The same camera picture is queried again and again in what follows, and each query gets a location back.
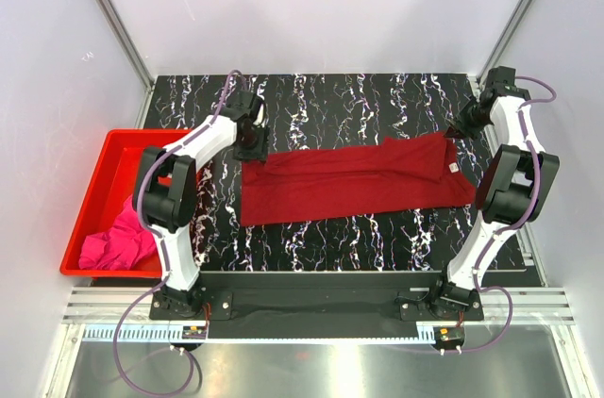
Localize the dark red t shirt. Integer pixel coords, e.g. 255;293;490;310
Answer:
241;132;476;226

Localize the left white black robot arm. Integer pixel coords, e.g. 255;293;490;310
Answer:
132;104;268;319

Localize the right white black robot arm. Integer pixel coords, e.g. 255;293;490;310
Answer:
428;83;560;320

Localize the red plastic bin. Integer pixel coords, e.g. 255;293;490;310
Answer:
59;129;189;278

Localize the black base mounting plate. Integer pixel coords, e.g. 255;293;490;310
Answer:
150;272;484;342

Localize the pink t shirt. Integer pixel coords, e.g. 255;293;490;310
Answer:
78;196;157;271

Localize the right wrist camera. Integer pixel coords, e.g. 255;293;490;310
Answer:
485;66;516;96

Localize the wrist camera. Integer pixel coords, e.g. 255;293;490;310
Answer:
485;66;516;96
229;91;266;126

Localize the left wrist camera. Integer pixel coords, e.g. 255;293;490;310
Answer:
229;91;266;126

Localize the left aluminium frame post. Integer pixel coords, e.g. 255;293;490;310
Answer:
65;0;156;91

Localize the aluminium frame post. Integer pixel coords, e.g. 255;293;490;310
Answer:
65;0;156;91
476;0;536;85

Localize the right aluminium frame post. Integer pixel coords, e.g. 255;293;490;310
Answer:
476;0;536;85

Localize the aluminium rail front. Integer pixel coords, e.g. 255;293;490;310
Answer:
62;287;574;344

